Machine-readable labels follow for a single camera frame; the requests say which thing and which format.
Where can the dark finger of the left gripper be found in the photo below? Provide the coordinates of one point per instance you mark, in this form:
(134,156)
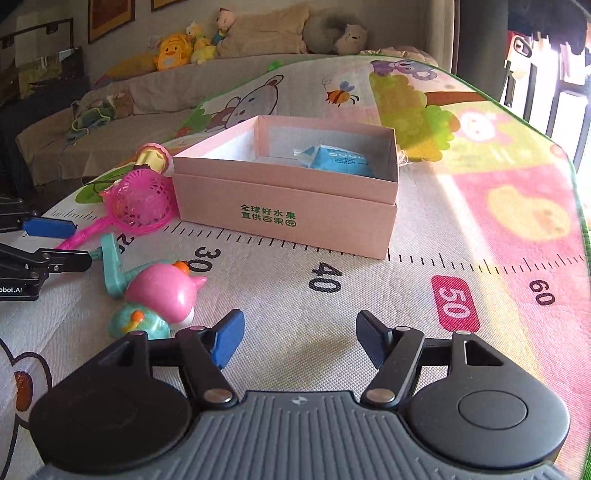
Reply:
(55,263)

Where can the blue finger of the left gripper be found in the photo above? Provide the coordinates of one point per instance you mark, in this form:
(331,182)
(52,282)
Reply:
(49,228)

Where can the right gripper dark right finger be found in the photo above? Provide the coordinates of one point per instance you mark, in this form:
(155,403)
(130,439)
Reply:
(375,337)

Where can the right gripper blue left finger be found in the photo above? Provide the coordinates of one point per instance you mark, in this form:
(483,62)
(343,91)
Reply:
(227,335)

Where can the pink toy net scoop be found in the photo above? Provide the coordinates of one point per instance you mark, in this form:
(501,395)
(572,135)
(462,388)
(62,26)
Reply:
(142,202)

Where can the teal toy with handle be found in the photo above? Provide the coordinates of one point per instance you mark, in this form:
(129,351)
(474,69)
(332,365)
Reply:
(133,315)

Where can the pink yellow cupcake toy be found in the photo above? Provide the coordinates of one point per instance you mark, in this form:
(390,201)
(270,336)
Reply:
(153,156)

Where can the beige covered sofa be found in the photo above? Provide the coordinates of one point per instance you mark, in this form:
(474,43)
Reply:
(153,107)

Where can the green cloth on sofa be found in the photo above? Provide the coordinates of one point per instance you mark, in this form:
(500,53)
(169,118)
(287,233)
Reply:
(90,119)

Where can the pink cardboard box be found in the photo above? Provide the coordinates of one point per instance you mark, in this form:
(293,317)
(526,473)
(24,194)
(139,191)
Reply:
(247,179)

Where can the blue white tissue pack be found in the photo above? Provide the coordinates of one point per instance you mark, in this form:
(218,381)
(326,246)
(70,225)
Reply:
(334,159)

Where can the yellow duck plush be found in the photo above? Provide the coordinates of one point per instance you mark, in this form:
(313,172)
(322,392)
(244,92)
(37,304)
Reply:
(173,51)

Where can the framed red picture middle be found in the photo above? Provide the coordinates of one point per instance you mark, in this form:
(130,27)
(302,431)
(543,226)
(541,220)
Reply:
(105,16)

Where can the framed red picture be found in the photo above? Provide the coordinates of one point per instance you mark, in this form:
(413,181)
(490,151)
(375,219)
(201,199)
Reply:
(156,5)
(105,16)

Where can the small yellow chick plush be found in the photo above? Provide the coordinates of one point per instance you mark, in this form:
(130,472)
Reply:
(202,48)

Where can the framed red picture right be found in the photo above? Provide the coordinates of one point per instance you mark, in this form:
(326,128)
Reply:
(156,5)

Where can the doll plush with red hat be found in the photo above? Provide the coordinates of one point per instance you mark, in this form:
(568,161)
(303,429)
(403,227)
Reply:
(224,20)

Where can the folded beige blanket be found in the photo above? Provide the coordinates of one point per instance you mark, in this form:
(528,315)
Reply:
(408,52)

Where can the beige pillow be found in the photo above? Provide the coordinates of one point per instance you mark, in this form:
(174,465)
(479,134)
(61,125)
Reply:
(277,32)

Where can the grey bear plush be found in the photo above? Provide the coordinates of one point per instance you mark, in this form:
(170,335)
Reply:
(353,41)

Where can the grey neck pillow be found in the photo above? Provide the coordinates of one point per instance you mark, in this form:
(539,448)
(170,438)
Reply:
(324,28)

